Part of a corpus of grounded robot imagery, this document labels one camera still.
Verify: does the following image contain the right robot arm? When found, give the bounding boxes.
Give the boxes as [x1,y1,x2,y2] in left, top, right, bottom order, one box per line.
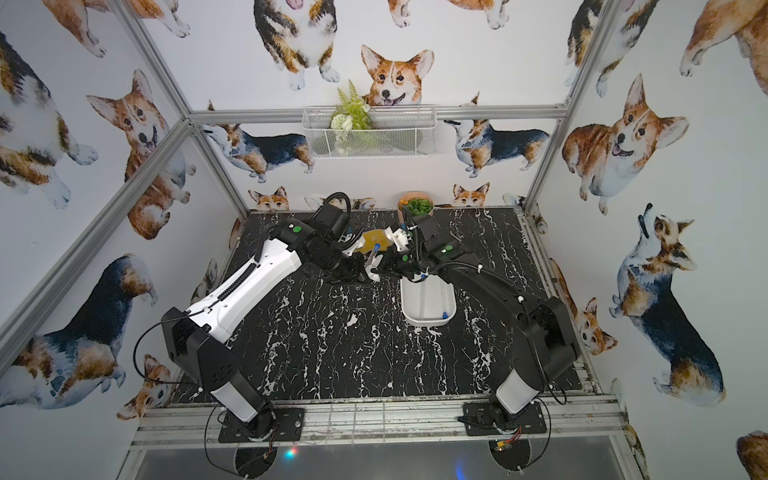
[373,215,580,432]

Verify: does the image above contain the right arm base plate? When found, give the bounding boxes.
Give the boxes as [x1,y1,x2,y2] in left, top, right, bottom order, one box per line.
[457,402,548,437]

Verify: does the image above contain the white wire basket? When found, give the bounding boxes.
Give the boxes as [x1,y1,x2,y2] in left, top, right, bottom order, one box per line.
[302,106,438,159]

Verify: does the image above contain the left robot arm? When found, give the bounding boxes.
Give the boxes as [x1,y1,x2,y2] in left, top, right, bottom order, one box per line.
[158,192,371,438]

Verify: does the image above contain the green fern plant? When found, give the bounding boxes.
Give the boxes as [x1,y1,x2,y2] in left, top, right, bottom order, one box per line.
[330,81,374,155]

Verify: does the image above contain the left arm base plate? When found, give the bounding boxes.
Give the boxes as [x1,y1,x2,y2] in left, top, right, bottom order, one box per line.
[218,408,306,444]

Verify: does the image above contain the white rectangular tray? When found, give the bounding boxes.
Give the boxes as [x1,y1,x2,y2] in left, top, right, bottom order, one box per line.
[400,276,457,328]

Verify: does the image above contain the peach plant pot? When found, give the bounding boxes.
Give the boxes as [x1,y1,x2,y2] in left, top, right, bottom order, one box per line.
[397,191,434,217]

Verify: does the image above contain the yellow work glove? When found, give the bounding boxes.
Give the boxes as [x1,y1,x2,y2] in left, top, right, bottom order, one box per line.
[355,229,392,254]

